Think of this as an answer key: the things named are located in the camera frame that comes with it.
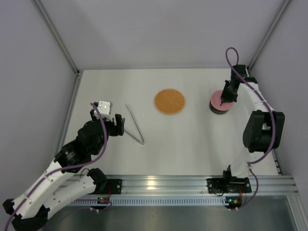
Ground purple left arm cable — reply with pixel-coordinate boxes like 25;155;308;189
4;103;113;229

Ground pink lunch box lid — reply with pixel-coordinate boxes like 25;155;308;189
210;90;233;106

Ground woven bamboo tray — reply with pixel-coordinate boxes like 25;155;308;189
154;89;185;115

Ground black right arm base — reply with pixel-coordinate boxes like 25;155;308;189
206;178;252;195

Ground aluminium frame post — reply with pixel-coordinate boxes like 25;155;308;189
247;0;293;72
31;0;80;76

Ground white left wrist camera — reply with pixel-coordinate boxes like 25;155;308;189
94;100;113;120

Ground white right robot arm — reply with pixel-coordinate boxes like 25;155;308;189
218;64;285;176

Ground right aluminium frame post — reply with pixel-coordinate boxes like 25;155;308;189
247;0;293;72

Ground grey slotted cable duct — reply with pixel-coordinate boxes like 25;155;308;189
72;195;231;206

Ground aluminium mounting rail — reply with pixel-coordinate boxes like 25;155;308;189
107;175;298;196

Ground left aluminium frame post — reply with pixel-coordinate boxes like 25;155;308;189
31;0;80;76

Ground steel lunch box bowl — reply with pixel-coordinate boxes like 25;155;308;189
209;102;233;115

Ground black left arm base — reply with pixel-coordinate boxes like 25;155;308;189
92;179;122;195

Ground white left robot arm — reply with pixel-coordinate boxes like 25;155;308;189
2;114;125;231

